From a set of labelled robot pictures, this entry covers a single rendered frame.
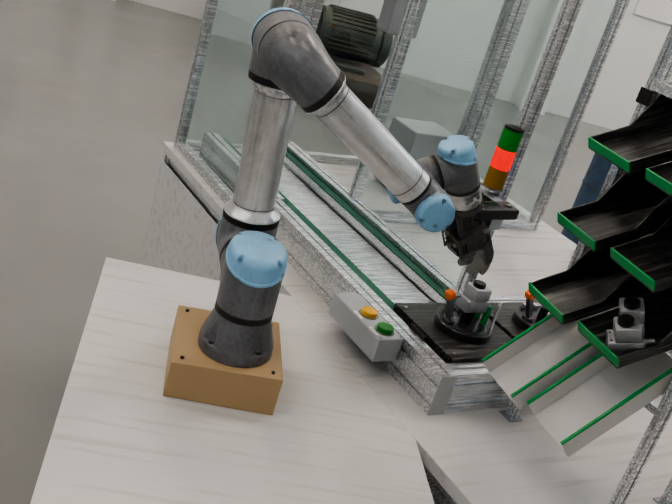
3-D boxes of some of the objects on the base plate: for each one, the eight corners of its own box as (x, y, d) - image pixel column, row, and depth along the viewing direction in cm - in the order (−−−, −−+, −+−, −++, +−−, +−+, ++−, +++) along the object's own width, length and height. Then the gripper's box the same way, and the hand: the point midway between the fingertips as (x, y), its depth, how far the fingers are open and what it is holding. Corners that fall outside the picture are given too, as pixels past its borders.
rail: (427, 415, 194) (443, 373, 190) (258, 229, 260) (267, 195, 256) (447, 413, 197) (463, 372, 193) (274, 230, 263) (284, 196, 259)
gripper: (434, 203, 194) (447, 276, 207) (457, 222, 187) (469, 296, 200) (467, 186, 196) (478, 260, 209) (491, 204, 189) (501, 279, 202)
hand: (483, 268), depth 205 cm, fingers closed
